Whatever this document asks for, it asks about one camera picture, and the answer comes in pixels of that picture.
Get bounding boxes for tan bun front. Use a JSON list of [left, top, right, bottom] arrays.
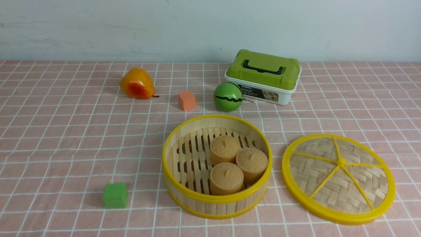
[[210, 162, 244, 196]]

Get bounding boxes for green toy watermelon ball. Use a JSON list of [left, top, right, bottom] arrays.
[[213, 82, 244, 112]]

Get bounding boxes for tan bun right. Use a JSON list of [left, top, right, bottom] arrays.
[[236, 147, 268, 185]]

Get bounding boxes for pink checkered tablecloth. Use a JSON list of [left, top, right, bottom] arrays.
[[0, 61, 421, 237]]

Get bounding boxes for orange foam cube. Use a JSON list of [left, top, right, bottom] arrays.
[[178, 90, 196, 111]]

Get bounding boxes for orange toy pear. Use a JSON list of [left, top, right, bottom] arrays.
[[120, 67, 160, 99]]

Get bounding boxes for tan bun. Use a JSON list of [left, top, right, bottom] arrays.
[[210, 135, 241, 167], [236, 147, 268, 185], [210, 162, 244, 196]]

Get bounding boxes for tan bun back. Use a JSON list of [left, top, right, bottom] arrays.
[[210, 135, 241, 167]]

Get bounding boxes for bamboo steamer basket yellow rim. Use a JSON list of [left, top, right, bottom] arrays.
[[162, 115, 272, 219]]

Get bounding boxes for green foam cube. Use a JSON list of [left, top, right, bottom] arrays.
[[103, 182, 128, 209]]

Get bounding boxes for green lid white toolbox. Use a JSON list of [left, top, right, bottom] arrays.
[[225, 49, 302, 105]]

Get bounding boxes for woven bamboo steamer lid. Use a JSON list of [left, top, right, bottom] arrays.
[[281, 133, 396, 225]]

